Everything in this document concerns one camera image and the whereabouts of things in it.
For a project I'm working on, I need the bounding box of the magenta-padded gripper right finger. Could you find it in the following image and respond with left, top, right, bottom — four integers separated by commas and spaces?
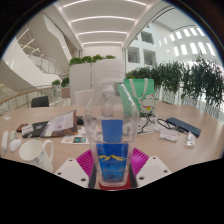
128, 147, 173, 189

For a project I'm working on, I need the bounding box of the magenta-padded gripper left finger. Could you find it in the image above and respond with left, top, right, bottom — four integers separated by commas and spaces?
54, 148, 98, 189

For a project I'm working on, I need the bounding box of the clear blue-labelled water bottle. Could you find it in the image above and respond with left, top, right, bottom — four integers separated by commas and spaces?
83, 59, 140, 188

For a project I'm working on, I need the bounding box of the colourful sticker sheet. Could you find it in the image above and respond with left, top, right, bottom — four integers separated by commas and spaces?
60, 134, 90, 146

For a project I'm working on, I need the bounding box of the white flat packet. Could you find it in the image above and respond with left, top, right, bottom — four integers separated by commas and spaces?
159, 128, 180, 143

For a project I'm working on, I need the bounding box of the white mug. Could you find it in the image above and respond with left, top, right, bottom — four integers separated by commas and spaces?
18, 138, 55, 174

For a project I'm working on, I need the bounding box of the brown notebook with white paper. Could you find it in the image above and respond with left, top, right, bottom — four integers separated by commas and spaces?
40, 110, 78, 138

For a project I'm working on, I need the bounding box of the dark blue flat case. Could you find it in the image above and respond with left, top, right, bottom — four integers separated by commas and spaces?
165, 116, 202, 138

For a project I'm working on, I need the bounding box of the small red black box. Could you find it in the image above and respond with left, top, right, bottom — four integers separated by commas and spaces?
15, 122, 29, 133

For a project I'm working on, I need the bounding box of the white chair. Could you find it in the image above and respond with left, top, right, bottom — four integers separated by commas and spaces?
74, 89, 96, 106

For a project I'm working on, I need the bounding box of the black chair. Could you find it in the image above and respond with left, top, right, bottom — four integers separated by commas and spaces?
30, 95, 50, 108

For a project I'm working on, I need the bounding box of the green tote bag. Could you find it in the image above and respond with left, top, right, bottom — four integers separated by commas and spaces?
117, 77, 157, 118

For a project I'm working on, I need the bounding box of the brown planter with green plants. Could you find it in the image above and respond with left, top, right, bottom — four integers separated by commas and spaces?
51, 77, 71, 99

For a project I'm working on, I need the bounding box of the white cabinet topped with plants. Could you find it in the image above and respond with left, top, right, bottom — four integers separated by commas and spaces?
68, 54, 126, 106

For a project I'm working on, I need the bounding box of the row of green hedge plants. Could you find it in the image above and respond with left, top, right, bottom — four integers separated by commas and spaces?
125, 54, 224, 114

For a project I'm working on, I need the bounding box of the group of ceiling light strips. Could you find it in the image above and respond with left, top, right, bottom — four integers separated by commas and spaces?
61, 0, 148, 46

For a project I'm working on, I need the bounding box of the black tangled cable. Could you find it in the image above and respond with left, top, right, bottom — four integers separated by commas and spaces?
138, 114, 172, 134

